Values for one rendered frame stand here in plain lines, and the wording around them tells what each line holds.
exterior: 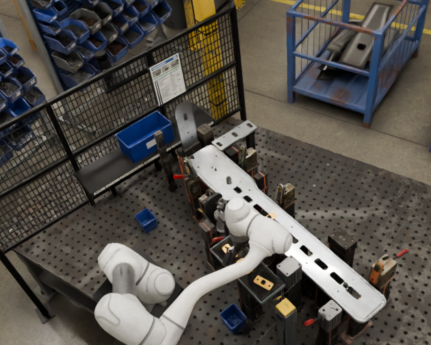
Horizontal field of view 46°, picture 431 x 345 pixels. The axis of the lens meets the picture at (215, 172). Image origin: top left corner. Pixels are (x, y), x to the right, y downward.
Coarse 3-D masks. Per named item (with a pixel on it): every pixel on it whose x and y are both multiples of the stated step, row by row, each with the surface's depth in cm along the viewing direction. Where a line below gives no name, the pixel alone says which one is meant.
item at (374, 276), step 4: (376, 264) 233; (380, 264) 231; (376, 268) 233; (380, 268) 231; (372, 272) 237; (376, 272) 235; (380, 272) 234; (372, 276) 238; (376, 276) 235; (372, 280) 238; (376, 280) 237
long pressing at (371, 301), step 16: (192, 160) 304; (208, 160) 302; (224, 160) 301; (208, 176) 294; (224, 176) 293; (240, 176) 291; (224, 192) 284; (256, 192) 282; (272, 208) 273; (288, 224) 265; (304, 240) 257; (288, 256) 252; (304, 256) 251; (320, 256) 250; (336, 256) 249; (304, 272) 245; (320, 272) 244; (336, 272) 243; (352, 272) 242; (320, 288) 239; (336, 288) 238; (352, 288) 237; (368, 288) 236; (352, 304) 231; (368, 304) 231; (384, 304) 230
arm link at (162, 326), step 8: (160, 320) 191; (168, 320) 190; (152, 328) 185; (160, 328) 187; (168, 328) 188; (176, 328) 189; (152, 336) 185; (160, 336) 186; (168, 336) 188; (176, 336) 189; (144, 344) 184; (152, 344) 185; (160, 344) 186; (168, 344) 187; (176, 344) 191
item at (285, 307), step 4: (284, 300) 219; (280, 304) 218; (284, 304) 218; (288, 304) 218; (280, 308) 217; (284, 308) 217; (288, 308) 216; (292, 308) 216; (280, 312) 217; (284, 312) 215; (288, 312) 215
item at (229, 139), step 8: (248, 120) 322; (240, 128) 318; (248, 128) 317; (256, 128) 316; (224, 136) 314; (232, 136) 314; (240, 136) 313; (216, 144) 310; (224, 144) 310; (232, 144) 310
